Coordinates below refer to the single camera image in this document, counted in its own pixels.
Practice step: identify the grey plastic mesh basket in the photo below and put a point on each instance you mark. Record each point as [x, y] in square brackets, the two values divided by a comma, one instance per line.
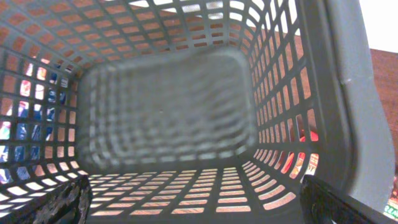
[192, 111]

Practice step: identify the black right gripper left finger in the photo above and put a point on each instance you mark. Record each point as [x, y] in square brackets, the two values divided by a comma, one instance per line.
[69, 202]

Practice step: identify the colourful Kleenex tissue pack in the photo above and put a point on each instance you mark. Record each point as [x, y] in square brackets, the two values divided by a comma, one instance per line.
[26, 131]

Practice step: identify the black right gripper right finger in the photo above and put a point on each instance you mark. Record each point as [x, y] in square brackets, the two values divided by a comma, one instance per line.
[321, 204]

